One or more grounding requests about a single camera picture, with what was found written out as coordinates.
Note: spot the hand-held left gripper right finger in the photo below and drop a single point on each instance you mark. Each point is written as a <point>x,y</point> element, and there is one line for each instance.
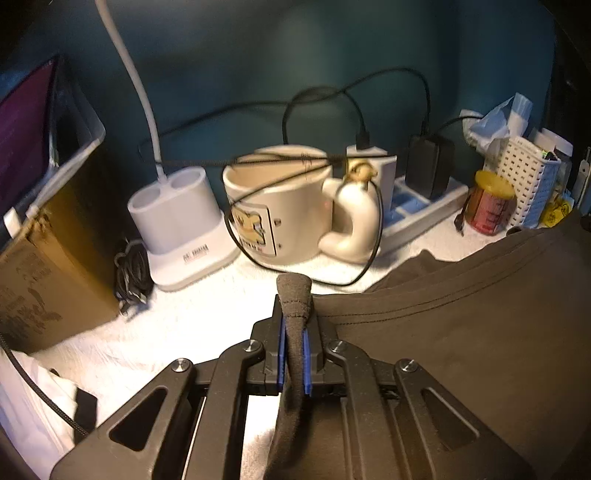
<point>308,369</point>

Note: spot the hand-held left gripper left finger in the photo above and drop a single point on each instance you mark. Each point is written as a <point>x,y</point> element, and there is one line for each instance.
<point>280,364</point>

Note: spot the brown t-shirt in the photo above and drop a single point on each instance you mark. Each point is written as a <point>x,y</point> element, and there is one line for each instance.
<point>461,346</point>

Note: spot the white textured tablecloth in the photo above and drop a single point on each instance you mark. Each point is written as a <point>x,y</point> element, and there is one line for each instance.
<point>184,318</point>

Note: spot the cream bear print mug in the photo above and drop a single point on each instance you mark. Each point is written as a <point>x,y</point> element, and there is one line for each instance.
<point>295,217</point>

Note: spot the white desk lamp base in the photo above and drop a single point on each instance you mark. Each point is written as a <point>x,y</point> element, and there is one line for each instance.
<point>180,217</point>

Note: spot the white power strip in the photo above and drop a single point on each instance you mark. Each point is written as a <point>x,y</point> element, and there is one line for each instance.
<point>415,214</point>

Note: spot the white plug charger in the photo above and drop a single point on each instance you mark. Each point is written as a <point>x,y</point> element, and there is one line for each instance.
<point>383,168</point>

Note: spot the black plug charger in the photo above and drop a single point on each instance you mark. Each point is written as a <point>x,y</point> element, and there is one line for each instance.
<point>429,166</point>

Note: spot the brown cardboard box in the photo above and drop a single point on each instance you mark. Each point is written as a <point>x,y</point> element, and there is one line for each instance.
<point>51,286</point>

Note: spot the red can yellow lid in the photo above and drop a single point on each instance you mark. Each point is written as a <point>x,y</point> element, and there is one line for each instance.
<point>489,203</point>

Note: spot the white cloth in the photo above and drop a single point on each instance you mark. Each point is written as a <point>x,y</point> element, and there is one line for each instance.
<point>27,415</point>

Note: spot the white slotted plastic basket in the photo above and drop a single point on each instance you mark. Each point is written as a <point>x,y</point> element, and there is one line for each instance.
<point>521,184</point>

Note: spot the yellow snack packet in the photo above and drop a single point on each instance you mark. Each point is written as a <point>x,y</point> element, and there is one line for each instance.
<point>556,212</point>

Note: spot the crumpled white tissue bag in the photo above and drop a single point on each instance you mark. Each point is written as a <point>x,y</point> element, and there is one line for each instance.
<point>496,124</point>

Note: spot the dark red printed board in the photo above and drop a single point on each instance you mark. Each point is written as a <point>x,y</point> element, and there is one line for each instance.
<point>23,138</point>

